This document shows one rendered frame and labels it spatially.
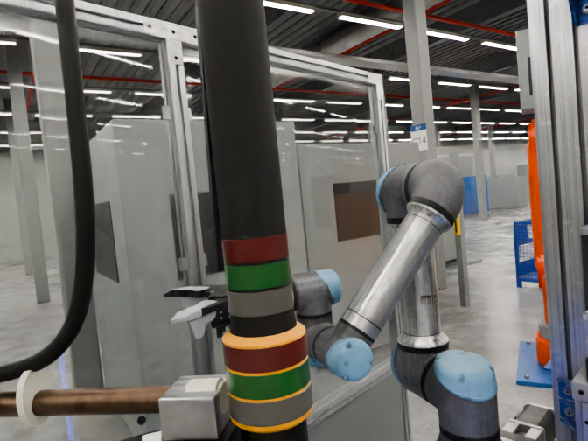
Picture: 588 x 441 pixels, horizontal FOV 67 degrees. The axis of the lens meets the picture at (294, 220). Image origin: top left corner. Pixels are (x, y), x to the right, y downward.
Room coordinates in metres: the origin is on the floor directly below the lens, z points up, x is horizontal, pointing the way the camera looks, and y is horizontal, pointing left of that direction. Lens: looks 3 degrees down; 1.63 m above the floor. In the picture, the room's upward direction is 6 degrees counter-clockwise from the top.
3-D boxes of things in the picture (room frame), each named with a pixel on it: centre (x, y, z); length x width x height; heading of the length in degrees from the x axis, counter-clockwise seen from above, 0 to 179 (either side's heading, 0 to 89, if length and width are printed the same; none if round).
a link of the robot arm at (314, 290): (0.93, -0.02, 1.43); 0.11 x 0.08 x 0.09; 109
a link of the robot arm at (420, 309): (1.01, -0.27, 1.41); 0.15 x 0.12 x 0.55; 19
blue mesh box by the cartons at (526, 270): (6.42, -3.92, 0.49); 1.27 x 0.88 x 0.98; 123
